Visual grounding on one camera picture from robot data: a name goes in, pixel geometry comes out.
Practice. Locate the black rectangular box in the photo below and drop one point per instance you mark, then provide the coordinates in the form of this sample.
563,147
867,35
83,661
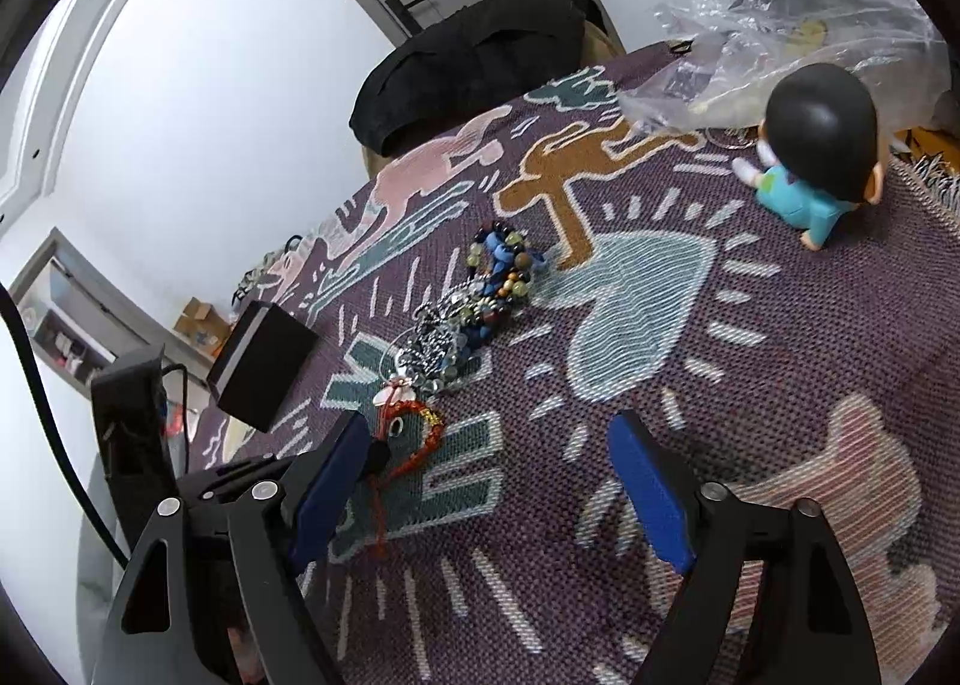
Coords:
262,366

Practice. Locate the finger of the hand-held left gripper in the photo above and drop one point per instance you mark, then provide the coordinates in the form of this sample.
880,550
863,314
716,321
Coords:
225,476

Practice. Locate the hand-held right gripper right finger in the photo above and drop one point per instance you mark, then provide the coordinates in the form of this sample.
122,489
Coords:
652,497

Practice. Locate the pile of beaded jewelry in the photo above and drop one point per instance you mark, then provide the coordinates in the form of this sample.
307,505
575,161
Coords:
480,310

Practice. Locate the white panelled door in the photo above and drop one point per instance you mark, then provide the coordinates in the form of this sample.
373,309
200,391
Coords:
52,77

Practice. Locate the cardboard box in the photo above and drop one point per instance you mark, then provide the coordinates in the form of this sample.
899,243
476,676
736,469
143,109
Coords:
202,325

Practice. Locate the grey wall shelf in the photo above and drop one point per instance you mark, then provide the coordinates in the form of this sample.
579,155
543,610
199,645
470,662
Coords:
82,325

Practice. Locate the black-haired doll figure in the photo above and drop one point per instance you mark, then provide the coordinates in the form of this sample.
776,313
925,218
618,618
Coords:
821,145

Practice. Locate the purple printed blanket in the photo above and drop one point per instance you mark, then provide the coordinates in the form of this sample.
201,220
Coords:
675,325

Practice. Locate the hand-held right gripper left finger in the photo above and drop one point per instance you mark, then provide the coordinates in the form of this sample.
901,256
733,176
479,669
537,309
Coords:
330,497

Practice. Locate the black bag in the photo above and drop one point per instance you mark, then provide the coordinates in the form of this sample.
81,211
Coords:
472,70

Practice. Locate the clear plastic bag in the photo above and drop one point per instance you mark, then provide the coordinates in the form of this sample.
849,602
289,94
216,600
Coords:
810,17

